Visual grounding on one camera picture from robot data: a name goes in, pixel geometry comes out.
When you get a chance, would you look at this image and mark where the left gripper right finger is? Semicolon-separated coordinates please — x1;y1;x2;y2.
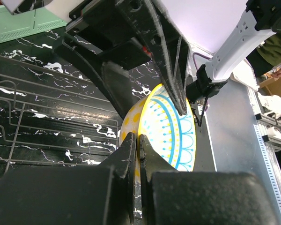
139;135;177;225

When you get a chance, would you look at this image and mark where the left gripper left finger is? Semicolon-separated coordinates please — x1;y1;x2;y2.
93;132;137;225

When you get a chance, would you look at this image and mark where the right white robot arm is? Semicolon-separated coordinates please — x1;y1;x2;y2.
54;0;281;118

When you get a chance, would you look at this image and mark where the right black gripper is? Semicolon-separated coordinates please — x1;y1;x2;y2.
53;0;190;119

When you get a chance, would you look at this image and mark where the person in green clothing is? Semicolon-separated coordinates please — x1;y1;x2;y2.
245;30;281;79

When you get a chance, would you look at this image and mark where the green file organizer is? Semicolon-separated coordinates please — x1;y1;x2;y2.
0;5;66;44

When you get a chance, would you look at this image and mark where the wire dish rack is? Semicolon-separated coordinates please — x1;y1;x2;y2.
0;50;121;179

